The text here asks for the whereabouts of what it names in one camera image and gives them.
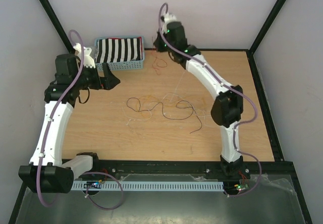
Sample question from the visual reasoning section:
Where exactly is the dark purple wire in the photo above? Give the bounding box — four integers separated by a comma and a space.
126, 97, 204, 134

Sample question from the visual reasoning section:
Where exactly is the light blue plastic basket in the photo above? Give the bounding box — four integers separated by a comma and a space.
94, 36, 145, 71

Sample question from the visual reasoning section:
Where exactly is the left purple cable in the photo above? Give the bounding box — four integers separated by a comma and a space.
36, 29, 125, 211

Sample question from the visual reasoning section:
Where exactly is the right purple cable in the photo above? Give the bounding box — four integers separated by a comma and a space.
157, 2, 263, 197

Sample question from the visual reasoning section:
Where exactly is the white zip tie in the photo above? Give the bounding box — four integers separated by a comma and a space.
170, 71, 185, 103

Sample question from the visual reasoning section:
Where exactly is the white wire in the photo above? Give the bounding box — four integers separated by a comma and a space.
121, 92, 215, 128

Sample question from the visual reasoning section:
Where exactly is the purple cable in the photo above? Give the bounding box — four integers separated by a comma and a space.
157, 2, 263, 197
36, 29, 125, 211

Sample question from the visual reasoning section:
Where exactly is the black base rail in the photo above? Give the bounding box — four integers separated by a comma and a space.
60, 159, 250, 182

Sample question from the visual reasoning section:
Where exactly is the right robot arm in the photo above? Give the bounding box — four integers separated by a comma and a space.
154, 21, 243, 178

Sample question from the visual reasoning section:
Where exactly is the black enclosure frame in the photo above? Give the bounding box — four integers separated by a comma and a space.
8, 0, 312, 223

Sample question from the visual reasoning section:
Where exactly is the light blue slotted cable duct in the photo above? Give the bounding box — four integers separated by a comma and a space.
71, 181, 224, 192

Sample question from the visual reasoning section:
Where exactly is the yellow wire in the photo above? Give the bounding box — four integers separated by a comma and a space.
135, 94, 210, 118

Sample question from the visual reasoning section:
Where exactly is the black white striped cloth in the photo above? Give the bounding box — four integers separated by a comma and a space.
95, 37, 143, 63

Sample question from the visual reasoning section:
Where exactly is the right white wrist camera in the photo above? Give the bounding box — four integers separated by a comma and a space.
161, 12, 178, 25

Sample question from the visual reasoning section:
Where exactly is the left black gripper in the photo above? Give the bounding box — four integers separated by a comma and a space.
73, 62, 119, 90

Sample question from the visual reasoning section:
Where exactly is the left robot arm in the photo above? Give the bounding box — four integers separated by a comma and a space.
18, 54, 120, 193

